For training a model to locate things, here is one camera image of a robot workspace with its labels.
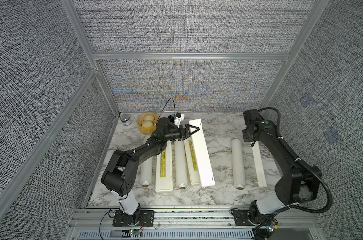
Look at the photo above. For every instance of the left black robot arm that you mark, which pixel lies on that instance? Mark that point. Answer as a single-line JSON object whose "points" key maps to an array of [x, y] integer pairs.
{"points": [[120, 174]]}

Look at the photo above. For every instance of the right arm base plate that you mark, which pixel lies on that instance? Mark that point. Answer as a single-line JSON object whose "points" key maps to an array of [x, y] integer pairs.
{"points": [[244, 218]]}

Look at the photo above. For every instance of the small silver tin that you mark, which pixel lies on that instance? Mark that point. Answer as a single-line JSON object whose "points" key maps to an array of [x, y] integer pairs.
{"points": [[125, 119]]}

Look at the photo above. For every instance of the yellow bowl with buns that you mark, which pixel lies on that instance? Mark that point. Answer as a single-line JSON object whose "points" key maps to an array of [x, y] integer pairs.
{"points": [[146, 123]]}

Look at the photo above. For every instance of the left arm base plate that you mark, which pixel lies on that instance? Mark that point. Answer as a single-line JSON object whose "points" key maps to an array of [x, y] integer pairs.
{"points": [[140, 218]]}

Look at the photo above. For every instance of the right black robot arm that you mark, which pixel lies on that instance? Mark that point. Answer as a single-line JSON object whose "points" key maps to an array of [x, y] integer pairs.
{"points": [[299, 182]]}

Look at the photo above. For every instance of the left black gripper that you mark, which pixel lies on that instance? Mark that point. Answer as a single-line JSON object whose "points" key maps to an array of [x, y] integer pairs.
{"points": [[182, 136]]}

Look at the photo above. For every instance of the white wrap dispenser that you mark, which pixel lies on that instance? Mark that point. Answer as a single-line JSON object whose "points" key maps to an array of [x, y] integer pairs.
{"points": [[197, 158], [259, 166], [164, 178]]}

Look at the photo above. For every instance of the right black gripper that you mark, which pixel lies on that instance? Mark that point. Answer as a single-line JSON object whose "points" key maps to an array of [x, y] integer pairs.
{"points": [[246, 139]]}

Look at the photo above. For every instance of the plastic wrap roll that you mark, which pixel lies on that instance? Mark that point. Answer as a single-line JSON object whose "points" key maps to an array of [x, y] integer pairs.
{"points": [[237, 164], [146, 172], [180, 165]]}

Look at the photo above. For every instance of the aluminium mounting rail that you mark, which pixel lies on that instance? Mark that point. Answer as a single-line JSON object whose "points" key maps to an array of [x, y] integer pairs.
{"points": [[189, 218]]}

